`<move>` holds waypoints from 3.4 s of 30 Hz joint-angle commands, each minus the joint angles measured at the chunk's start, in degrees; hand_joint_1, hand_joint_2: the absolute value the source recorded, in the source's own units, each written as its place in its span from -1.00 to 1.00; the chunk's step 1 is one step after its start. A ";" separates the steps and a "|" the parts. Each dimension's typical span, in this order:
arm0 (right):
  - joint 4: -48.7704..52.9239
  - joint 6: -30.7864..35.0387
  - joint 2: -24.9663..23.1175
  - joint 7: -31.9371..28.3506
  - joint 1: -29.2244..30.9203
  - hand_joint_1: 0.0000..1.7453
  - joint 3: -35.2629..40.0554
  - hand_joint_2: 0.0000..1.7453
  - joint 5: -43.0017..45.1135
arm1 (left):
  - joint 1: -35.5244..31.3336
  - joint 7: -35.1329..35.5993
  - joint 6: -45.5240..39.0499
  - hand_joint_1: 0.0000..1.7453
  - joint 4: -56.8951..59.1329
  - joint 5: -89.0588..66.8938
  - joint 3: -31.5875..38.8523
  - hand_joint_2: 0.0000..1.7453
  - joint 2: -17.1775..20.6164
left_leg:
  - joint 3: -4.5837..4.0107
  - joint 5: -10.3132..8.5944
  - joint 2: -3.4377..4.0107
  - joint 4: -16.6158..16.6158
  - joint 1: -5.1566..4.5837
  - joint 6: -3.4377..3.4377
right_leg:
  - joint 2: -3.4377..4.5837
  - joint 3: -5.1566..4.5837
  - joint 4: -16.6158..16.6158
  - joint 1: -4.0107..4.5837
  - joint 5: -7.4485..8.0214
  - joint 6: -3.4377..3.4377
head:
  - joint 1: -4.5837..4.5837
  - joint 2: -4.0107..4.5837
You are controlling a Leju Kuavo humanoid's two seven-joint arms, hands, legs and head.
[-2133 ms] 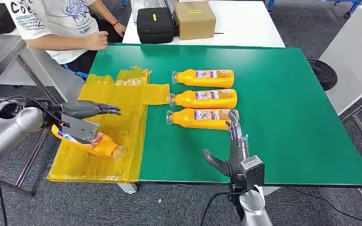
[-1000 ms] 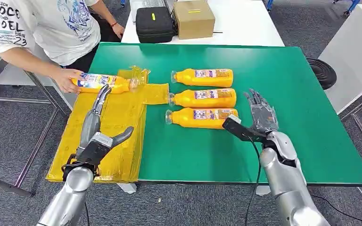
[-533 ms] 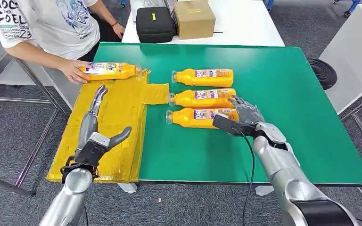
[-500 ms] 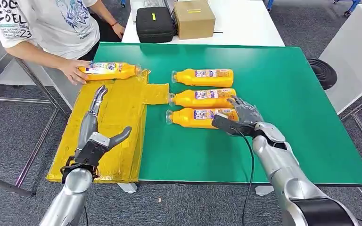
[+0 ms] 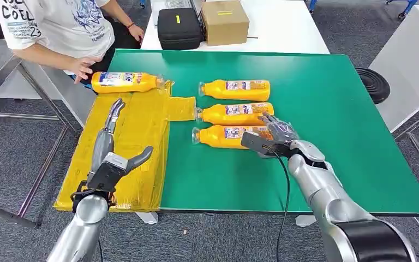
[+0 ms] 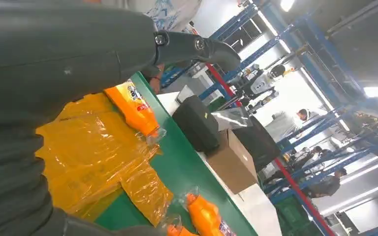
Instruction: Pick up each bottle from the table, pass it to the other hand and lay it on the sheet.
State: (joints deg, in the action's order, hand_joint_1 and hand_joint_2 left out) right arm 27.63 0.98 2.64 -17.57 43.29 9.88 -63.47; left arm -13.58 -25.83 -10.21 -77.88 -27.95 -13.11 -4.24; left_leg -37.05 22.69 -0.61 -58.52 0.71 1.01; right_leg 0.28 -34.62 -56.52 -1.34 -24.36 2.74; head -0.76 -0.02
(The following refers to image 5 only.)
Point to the person's left hand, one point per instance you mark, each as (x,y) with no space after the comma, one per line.
(137,33)

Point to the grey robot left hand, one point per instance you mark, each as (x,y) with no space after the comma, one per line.
(103,148)

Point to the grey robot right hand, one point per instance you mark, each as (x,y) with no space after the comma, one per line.
(283,132)

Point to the person's right hand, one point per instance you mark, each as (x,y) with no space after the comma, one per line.
(81,67)

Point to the orange drink bottle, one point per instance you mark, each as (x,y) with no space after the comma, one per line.
(122,85)
(236,92)
(231,116)
(216,139)

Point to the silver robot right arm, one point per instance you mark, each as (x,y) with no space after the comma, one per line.
(321,191)

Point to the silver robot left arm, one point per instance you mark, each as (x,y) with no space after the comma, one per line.
(83,224)

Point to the grey steel panel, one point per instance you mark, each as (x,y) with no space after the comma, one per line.
(65,94)

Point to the person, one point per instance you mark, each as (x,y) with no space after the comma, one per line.
(68,29)

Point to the yellow plastic sheet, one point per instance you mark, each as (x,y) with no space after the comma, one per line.
(137,126)

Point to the black zip case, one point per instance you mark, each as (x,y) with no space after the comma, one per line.
(178,30)

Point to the grey keyboard device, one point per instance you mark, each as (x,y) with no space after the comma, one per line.
(178,3)

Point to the green table mat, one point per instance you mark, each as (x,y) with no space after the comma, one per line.
(339,119)

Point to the white table foot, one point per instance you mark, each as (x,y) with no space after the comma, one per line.
(305,220)
(147,217)

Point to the brown cardboard box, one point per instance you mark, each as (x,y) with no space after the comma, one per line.
(224,25)

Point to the black round ribbed disc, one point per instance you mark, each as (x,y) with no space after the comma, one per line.
(372,85)

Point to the blue metal leg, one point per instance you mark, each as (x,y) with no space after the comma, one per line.
(311,4)

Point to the white side table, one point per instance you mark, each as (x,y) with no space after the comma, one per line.
(408,61)

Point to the blue wheeled chair base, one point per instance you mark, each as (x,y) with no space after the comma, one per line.
(408,6)

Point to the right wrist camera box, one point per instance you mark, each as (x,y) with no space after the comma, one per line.
(263,143)

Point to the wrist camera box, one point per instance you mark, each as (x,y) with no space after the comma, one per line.
(263,143)
(104,175)

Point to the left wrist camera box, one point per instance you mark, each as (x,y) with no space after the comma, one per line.
(104,175)

